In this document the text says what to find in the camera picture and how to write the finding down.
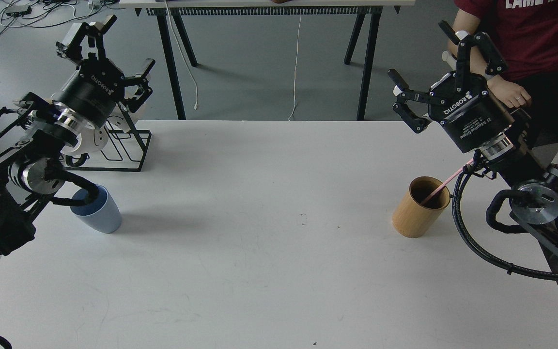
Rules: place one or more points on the pink chopstick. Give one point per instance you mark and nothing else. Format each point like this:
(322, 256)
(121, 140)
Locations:
(446, 183)

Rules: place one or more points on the bamboo wooden cup holder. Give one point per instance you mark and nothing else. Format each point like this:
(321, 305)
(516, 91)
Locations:
(412, 220)

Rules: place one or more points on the person's hand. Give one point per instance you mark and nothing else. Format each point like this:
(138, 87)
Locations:
(509, 93)

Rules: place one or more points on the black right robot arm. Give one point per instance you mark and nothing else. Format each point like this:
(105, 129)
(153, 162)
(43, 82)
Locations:
(531, 202)

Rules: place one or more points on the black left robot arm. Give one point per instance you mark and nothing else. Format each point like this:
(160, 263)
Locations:
(34, 132)

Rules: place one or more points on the light blue plastic cup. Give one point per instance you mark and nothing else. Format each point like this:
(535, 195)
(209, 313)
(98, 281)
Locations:
(103, 215)

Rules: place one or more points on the black wire dish rack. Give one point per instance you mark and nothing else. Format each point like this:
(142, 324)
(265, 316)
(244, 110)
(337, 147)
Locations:
(124, 152)

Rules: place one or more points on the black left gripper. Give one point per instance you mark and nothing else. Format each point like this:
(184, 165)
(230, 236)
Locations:
(96, 87)

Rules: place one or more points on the person in red shirt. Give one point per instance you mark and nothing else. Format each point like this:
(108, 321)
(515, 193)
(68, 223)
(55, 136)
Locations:
(526, 34)

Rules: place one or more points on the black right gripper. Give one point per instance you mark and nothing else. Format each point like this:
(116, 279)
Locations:
(470, 111)

